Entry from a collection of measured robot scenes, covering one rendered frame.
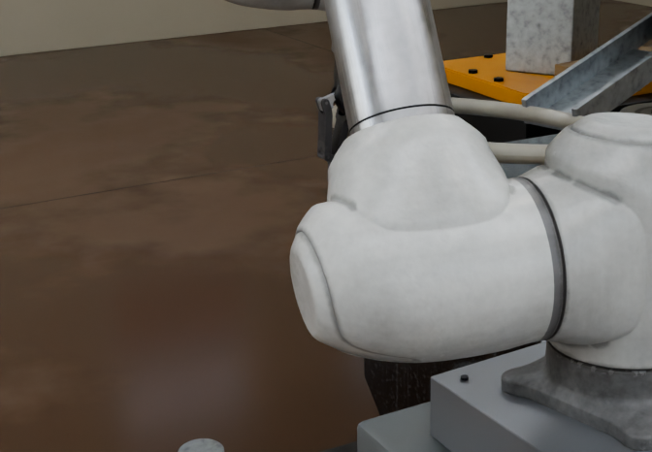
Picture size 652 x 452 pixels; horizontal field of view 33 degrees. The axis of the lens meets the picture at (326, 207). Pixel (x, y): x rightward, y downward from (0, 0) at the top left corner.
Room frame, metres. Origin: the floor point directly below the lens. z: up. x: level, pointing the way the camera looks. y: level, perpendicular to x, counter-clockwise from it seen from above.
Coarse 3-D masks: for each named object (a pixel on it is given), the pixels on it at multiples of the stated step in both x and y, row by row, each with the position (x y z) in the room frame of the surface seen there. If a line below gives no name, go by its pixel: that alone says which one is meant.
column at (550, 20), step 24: (528, 0) 2.91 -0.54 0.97; (552, 0) 2.87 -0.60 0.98; (576, 0) 2.85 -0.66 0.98; (600, 0) 2.99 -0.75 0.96; (528, 24) 2.91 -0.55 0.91; (552, 24) 2.87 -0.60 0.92; (576, 24) 2.86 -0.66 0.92; (528, 48) 2.91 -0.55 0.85; (552, 48) 2.87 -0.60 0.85; (576, 48) 2.87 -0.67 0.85; (528, 72) 2.91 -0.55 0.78; (552, 72) 2.87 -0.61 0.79
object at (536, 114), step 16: (336, 112) 1.76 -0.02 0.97; (464, 112) 2.01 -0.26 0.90; (480, 112) 2.00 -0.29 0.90; (496, 112) 1.99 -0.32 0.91; (512, 112) 1.98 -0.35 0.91; (528, 112) 1.97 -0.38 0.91; (544, 112) 1.95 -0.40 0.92; (560, 112) 1.93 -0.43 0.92; (496, 144) 1.56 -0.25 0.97; (512, 144) 1.56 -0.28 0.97; (528, 144) 1.57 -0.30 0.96; (512, 160) 1.55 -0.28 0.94; (528, 160) 1.55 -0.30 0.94
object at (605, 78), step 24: (648, 24) 2.25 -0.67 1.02; (600, 48) 2.14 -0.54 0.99; (624, 48) 2.19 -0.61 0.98; (576, 72) 2.08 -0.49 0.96; (600, 72) 2.13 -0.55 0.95; (624, 72) 2.01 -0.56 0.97; (648, 72) 2.05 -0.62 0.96; (528, 96) 1.98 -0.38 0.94; (552, 96) 2.03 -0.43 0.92; (576, 96) 2.04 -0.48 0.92; (600, 96) 1.94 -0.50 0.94; (624, 96) 2.00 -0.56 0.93
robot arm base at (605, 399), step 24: (552, 360) 0.96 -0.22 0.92; (504, 384) 0.98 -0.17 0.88; (528, 384) 0.97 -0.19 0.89; (552, 384) 0.95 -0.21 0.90; (576, 384) 0.93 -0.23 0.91; (600, 384) 0.91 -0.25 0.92; (624, 384) 0.90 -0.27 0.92; (648, 384) 0.90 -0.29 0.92; (552, 408) 0.94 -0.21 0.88; (576, 408) 0.92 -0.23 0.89; (600, 408) 0.90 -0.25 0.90; (624, 408) 0.89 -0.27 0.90; (648, 408) 0.89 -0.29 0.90; (624, 432) 0.87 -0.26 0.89; (648, 432) 0.86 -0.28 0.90
